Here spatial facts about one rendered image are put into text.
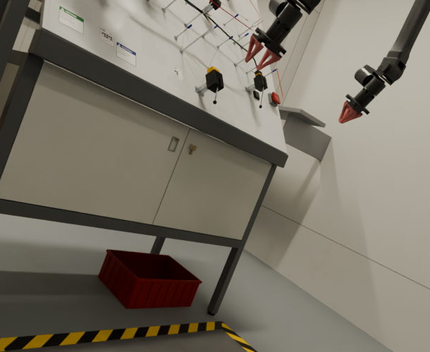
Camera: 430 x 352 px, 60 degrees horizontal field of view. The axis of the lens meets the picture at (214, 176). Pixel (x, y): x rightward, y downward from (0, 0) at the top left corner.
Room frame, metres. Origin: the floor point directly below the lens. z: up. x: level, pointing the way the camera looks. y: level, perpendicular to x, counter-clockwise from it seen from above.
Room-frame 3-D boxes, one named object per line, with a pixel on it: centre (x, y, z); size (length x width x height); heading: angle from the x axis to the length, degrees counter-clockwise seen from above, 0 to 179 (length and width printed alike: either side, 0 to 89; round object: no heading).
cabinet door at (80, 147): (1.19, 0.35, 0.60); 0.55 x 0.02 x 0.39; 135
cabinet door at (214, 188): (1.58, -0.04, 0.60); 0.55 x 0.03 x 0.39; 135
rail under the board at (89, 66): (1.37, 0.14, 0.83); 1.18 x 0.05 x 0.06; 135
